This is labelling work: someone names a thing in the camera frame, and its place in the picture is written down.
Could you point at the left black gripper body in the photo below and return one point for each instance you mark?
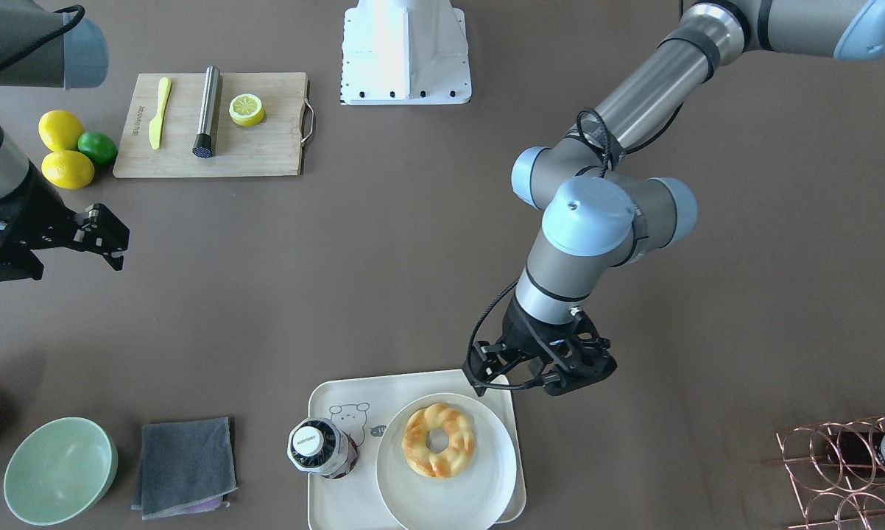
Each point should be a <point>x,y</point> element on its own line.
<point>518,322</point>

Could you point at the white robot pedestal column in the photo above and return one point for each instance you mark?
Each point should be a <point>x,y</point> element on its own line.
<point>405,53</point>

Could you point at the grey folded cloth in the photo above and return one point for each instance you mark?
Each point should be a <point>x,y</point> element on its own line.
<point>185,468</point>

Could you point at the metal muddler black tip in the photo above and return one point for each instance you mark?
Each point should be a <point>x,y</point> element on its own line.
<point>204,143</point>

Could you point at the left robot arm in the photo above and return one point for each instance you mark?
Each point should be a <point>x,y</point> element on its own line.
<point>719,217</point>

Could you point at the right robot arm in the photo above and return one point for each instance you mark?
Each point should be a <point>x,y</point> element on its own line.
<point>62,49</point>

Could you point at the half lime slice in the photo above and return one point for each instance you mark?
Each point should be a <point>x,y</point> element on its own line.
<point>246,110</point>

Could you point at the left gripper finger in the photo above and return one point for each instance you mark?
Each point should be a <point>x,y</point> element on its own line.
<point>484,384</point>

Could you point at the wooden cutting board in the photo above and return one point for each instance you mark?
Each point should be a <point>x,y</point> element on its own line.
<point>272,148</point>

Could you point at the cream plastic tray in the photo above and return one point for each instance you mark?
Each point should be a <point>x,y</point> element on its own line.
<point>363,409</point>

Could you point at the green lime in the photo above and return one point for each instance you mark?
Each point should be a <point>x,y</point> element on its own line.
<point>98,147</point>

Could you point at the yellow plastic knife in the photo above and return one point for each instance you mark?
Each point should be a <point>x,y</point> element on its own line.
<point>156,124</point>

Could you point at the glazed donut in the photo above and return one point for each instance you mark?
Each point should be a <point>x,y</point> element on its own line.
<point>438,441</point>

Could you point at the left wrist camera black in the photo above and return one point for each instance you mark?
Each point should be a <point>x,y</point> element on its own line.
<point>574,355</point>

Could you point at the mint green bowl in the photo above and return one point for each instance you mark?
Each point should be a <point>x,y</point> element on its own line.
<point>59,470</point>

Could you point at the tea bottle in rack far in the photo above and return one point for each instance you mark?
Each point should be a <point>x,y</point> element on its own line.
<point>884,449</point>

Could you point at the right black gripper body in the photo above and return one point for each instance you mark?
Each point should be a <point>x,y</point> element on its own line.
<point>36,213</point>

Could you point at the yellow lemon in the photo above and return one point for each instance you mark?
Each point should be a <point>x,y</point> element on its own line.
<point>68,169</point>
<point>60,130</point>

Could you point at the tea bottle on tray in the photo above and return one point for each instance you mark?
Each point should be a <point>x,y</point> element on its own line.
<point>318,447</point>

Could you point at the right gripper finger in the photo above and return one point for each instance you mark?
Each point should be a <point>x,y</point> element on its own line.
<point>101,232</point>

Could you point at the copper wire bottle rack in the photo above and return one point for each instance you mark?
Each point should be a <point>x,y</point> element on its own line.
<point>851,505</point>

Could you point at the white plate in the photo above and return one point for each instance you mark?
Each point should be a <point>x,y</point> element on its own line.
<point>475,499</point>

